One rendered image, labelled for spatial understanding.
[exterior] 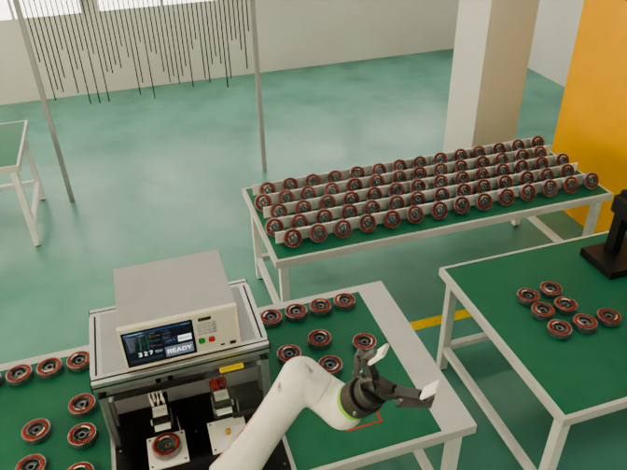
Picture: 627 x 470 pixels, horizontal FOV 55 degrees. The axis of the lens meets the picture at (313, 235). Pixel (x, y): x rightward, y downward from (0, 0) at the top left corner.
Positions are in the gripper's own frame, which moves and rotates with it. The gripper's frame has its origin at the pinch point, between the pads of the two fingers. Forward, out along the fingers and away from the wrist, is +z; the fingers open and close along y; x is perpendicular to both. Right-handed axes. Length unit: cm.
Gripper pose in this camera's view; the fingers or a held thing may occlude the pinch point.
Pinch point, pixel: (410, 368)
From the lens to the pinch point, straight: 131.4
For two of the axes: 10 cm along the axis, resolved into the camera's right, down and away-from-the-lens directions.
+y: 8.3, 5.6, 0.6
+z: 3.7, -4.6, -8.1
